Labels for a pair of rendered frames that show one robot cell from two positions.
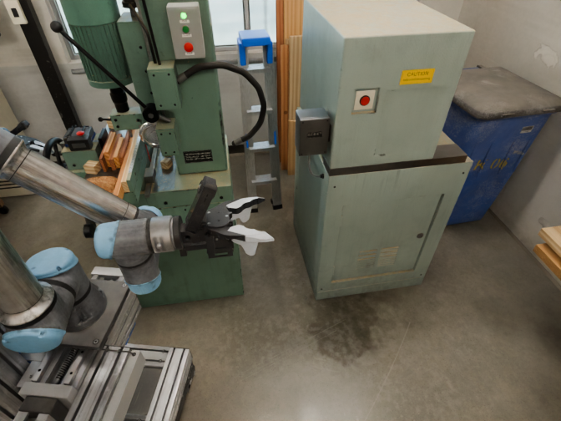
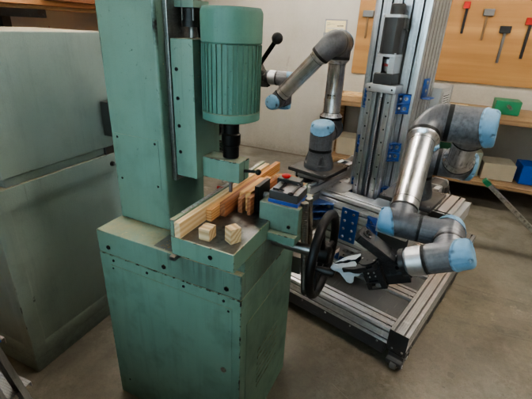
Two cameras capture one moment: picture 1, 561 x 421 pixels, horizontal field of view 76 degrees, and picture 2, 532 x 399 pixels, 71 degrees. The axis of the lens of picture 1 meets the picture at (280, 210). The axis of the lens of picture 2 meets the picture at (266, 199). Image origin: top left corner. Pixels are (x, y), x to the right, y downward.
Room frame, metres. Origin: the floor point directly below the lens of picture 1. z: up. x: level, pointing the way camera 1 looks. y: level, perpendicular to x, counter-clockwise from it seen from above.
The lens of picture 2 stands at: (2.29, 1.38, 1.46)
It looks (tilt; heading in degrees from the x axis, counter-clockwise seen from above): 25 degrees down; 213
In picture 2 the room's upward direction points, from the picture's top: 3 degrees clockwise
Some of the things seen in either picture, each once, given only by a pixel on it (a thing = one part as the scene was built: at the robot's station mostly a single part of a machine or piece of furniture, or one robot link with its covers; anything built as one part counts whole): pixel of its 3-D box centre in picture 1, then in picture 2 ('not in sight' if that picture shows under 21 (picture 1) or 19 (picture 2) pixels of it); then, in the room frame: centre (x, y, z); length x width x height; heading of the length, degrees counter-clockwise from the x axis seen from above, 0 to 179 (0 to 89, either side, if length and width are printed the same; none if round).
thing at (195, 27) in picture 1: (186, 31); not in sight; (1.29, 0.31, 1.40); 0.10 x 0.06 x 0.16; 99
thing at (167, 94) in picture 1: (165, 85); not in sight; (1.27, 0.41, 1.23); 0.09 x 0.08 x 0.15; 99
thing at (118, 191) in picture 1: (128, 159); (248, 187); (1.25, 0.63, 0.92); 0.54 x 0.02 x 0.04; 9
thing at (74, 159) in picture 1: (86, 151); (286, 210); (1.32, 0.84, 0.92); 0.15 x 0.13 x 0.09; 9
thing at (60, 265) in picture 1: (56, 276); (321, 134); (0.60, 0.60, 0.98); 0.13 x 0.12 x 0.14; 9
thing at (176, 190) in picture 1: (169, 170); (201, 233); (1.40, 0.53, 0.76); 0.57 x 0.45 x 0.09; 99
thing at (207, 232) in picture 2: not in sight; (207, 232); (1.59, 0.74, 0.92); 0.04 x 0.04 x 0.04; 12
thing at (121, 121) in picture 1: (131, 120); (226, 169); (1.38, 0.63, 1.03); 0.14 x 0.07 x 0.09; 99
